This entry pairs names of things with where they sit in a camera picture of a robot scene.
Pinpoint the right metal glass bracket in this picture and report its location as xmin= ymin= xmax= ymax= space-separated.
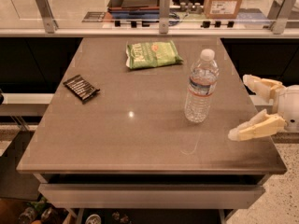
xmin=271 ymin=0 xmax=296 ymax=35

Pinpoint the clear plastic water bottle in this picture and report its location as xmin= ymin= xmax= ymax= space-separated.
xmin=184 ymin=49 xmax=219 ymax=123

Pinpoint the grey table drawer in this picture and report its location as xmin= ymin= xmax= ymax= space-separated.
xmin=39 ymin=184 xmax=264 ymax=209

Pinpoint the black striped snack packet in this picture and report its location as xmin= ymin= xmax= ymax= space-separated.
xmin=64 ymin=75 xmax=100 ymax=104

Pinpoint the metal glass bracket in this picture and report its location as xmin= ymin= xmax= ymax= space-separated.
xmin=159 ymin=0 xmax=170 ymax=34
xmin=271 ymin=0 xmax=296 ymax=35
xmin=36 ymin=0 xmax=58 ymax=34

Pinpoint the green chip bag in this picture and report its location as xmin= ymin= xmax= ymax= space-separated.
xmin=126 ymin=41 xmax=183 ymax=70

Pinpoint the white rail shelf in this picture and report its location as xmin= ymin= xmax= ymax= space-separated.
xmin=0 ymin=93 xmax=53 ymax=116

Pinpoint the left metal glass bracket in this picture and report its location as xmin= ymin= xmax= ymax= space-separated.
xmin=36 ymin=0 xmax=58 ymax=34

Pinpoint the brown cardboard box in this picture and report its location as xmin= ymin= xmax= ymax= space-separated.
xmin=204 ymin=0 xmax=242 ymax=19

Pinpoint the middle metal glass bracket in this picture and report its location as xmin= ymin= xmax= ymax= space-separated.
xmin=159 ymin=0 xmax=170 ymax=34

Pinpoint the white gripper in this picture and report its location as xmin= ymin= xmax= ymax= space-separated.
xmin=228 ymin=75 xmax=299 ymax=141

